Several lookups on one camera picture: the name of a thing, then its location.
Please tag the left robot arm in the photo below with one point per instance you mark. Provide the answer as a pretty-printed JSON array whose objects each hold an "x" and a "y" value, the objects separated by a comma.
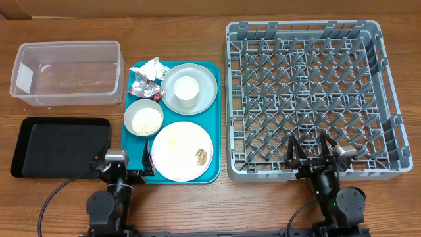
[{"x": 108, "y": 209}]

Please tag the black plastic tray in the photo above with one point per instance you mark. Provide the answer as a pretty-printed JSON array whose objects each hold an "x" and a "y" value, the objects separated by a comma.
[{"x": 59, "y": 147}]

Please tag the grey dishwasher rack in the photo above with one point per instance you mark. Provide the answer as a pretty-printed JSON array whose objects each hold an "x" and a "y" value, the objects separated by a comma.
[{"x": 302, "y": 78}]

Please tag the brown food scrap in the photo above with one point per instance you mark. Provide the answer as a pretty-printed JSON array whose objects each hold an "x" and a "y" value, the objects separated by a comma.
[{"x": 201, "y": 157}]

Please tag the grey bowl with rice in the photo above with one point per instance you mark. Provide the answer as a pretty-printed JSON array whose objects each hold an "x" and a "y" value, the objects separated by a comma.
[{"x": 143, "y": 118}]

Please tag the crumpled silver foil wrapper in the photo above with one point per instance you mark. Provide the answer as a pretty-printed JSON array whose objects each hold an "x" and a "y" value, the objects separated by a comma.
[{"x": 144, "y": 88}]

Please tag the teal serving tray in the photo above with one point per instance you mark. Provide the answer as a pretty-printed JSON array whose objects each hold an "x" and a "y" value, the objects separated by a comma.
[{"x": 210, "y": 120}]

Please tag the grey round plate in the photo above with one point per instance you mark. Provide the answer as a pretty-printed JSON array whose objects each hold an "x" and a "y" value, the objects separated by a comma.
[{"x": 207, "y": 83}]

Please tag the clear plastic bin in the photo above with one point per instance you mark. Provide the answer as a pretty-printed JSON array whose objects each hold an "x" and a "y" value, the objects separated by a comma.
[{"x": 61, "y": 73}]

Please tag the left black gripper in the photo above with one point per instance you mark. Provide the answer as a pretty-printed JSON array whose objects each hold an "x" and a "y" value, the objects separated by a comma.
[{"x": 147, "y": 166}]

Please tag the pink round plate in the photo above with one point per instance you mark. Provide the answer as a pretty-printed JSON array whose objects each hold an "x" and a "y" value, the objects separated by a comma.
[{"x": 178, "y": 163}]

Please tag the white crumpled napkin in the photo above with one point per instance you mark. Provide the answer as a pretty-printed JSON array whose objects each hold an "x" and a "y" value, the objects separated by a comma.
[{"x": 151, "y": 70}]

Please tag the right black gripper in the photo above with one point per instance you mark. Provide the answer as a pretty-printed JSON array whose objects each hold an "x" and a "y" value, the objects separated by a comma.
[{"x": 308, "y": 165}]

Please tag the yellow plastic spoon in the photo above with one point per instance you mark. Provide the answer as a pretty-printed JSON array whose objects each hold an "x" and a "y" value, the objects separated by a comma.
[{"x": 171, "y": 136}]

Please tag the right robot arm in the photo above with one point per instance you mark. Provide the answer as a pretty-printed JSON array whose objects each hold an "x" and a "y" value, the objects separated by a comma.
[{"x": 342, "y": 208}]

